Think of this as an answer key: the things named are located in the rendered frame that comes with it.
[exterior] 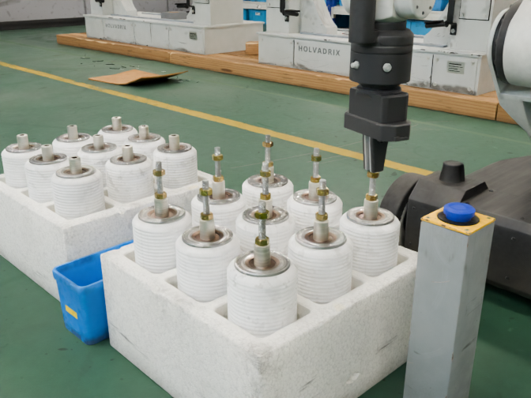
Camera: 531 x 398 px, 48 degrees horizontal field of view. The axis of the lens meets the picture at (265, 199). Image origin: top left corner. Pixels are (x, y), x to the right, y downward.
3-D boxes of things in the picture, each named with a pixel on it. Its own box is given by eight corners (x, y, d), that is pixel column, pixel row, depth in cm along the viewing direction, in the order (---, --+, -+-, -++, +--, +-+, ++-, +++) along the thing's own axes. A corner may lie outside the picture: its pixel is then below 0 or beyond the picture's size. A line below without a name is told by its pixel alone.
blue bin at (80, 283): (185, 272, 131) (182, 221, 127) (217, 289, 124) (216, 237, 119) (57, 325, 111) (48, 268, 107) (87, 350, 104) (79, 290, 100)
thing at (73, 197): (95, 242, 129) (86, 162, 123) (118, 256, 123) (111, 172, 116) (53, 255, 123) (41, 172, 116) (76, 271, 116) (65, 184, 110)
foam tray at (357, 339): (269, 272, 130) (269, 196, 124) (423, 350, 104) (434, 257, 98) (109, 345, 105) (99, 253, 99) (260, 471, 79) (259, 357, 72)
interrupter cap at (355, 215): (394, 230, 91) (394, 225, 91) (344, 226, 93) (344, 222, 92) (393, 211, 98) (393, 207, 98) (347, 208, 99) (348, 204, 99)
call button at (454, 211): (452, 212, 81) (453, 199, 81) (479, 221, 79) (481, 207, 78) (436, 220, 79) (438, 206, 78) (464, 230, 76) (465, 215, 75)
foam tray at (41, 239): (134, 207, 167) (129, 144, 160) (226, 251, 141) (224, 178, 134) (-7, 249, 141) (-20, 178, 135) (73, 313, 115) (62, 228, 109)
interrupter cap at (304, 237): (329, 256, 83) (329, 251, 83) (284, 242, 87) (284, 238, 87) (355, 238, 88) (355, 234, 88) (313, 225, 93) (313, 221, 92)
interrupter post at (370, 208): (377, 222, 94) (378, 202, 93) (362, 220, 94) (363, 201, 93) (378, 215, 96) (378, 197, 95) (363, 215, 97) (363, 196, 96)
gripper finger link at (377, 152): (367, 172, 91) (369, 133, 89) (383, 169, 93) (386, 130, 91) (373, 175, 90) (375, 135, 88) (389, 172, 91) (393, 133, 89)
